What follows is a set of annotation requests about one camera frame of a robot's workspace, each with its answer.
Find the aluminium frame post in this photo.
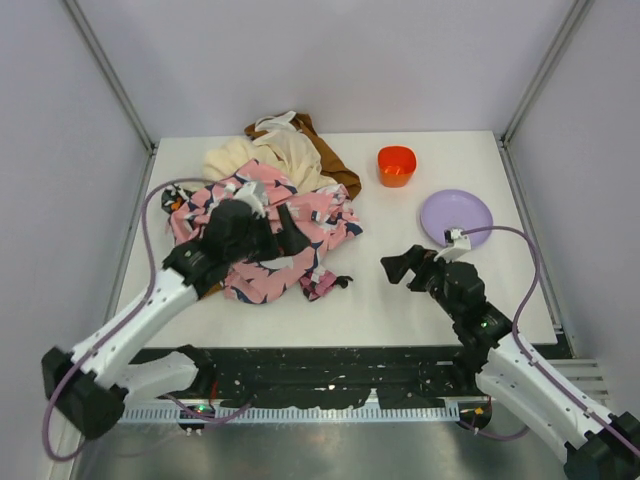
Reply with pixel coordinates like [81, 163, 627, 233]
[499, 0, 595, 149]
[60, 0, 156, 155]

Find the left aluminium frame post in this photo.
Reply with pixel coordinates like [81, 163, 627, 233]
[60, 0, 156, 155]

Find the pink camouflage cloth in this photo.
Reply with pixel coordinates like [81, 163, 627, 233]
[299, 268, 353, 302]

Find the dark patterned cloth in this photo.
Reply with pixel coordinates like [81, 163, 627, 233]
[161, 183, 193, 215]

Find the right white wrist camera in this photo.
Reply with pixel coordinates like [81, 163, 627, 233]
[434, 228, 472, 262]

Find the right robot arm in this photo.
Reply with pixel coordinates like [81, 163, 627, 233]
[381, 245, 639, 479]

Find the cream cloth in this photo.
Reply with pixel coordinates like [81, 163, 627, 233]
[202, 111, 336, 194]

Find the white slotted cable duct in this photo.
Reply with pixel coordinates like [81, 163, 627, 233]
[120, 401, 460, 424]

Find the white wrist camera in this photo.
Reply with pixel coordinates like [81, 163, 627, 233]
[434, 228, 472, 262]
[224, 181, 269, 218]

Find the purple plastic plate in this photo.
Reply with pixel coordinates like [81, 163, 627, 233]
[419, 189, 494, 247]

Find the brown cloth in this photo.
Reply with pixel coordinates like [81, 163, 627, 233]
[244, 110, 362, 200]

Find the right aluminium frame post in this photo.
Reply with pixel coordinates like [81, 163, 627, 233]
[499, 0, 595, 149]

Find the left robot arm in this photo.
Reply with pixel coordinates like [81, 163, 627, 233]
[41, 200, 310, 440]

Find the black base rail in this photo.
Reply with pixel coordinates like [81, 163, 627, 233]
[148, 346, 490, 410]

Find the orange plastic cup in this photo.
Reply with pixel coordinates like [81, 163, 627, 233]
[377, 145, 417, 188]

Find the aluminium front frame rail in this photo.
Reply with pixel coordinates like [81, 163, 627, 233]
[549, 359, 609, 402]

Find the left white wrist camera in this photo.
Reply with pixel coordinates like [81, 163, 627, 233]
[224, 181, 269, 218]

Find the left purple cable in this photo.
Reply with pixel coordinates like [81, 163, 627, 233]
[43, 177, 226, 462]

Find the pink shark print cloth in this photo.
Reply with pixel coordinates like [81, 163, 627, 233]
[168, 160, 363, 304]

